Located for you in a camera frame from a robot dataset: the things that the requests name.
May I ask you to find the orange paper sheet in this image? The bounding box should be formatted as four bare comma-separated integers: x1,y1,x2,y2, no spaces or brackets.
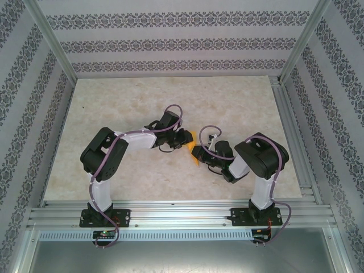
186,129,201,168

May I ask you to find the right controller board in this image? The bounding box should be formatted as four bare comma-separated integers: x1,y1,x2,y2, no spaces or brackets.
252,228,271,242

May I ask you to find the controller board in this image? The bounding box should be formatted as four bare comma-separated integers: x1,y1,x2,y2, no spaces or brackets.
93,230,117,239
252,228,271,242

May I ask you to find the grey metal panel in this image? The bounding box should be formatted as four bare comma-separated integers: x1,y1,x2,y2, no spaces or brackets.
16,227,350,273

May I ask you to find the left controller board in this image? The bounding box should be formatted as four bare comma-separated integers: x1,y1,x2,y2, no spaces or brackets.
93,230,117,239

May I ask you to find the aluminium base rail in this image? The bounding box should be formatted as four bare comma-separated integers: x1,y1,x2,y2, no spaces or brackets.
27,200,334,229

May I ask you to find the aluminium side rail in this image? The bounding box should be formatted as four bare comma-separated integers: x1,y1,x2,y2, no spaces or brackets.
268,75,324,205

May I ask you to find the slotted grey cable duct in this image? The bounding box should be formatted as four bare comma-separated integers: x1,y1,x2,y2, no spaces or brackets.
38,229,254,242

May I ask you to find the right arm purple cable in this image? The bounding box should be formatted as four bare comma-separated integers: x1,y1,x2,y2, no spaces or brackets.
198,124,292,247

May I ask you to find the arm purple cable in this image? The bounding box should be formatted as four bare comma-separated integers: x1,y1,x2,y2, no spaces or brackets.
88,104,184,250
198,124,292,247

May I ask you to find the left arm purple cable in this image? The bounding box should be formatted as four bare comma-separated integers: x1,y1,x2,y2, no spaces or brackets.
88,104,184,250

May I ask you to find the aluminium frame post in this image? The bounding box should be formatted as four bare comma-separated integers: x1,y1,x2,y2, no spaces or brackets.
279,0,333,85
24,0,78,83

